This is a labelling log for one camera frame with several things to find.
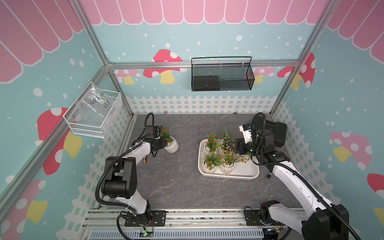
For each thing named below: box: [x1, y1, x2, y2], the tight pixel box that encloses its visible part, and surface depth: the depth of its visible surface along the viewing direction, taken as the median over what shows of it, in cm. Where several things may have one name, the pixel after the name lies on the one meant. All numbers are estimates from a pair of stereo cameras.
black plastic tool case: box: [265, 120, 287, 148], surface depth 105 cm
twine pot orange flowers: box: [202, 151, 223, 174], surface depth 85 cm
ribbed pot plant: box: [219, 151, 248, 175], surface depth 85 cm
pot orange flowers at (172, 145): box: [160, 127, 179, 154], surface depth 96 cm
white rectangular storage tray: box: [197, 138, 260, 180], surface depth 87 cm
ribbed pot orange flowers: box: [204, 132, 223, 156], surface depth 91 cm
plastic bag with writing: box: [74, 81, 116, 122], surface depth 74 cm
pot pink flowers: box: [217, 126, 237, 154], surface depth 90 cm
